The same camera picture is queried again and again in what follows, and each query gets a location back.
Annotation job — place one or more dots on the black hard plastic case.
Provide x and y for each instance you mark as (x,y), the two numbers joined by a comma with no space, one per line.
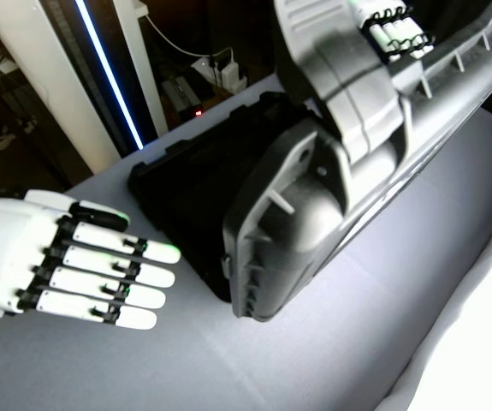
(297,222)

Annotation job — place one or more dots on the blue-white light strip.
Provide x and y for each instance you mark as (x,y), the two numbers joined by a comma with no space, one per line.
(108,73)

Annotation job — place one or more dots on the white frame post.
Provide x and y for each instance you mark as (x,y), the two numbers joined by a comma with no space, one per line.
(44,73)

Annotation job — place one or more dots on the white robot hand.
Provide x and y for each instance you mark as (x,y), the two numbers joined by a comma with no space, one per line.
(10,252)
(395,30)

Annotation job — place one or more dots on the grey table cloth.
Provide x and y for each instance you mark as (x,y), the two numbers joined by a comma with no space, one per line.
(314,351)

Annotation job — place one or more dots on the white power strip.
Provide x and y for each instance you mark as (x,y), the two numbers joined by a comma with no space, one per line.
(222,70)

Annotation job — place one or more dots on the black power adapter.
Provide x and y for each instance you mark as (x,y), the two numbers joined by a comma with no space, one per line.
(181,98)

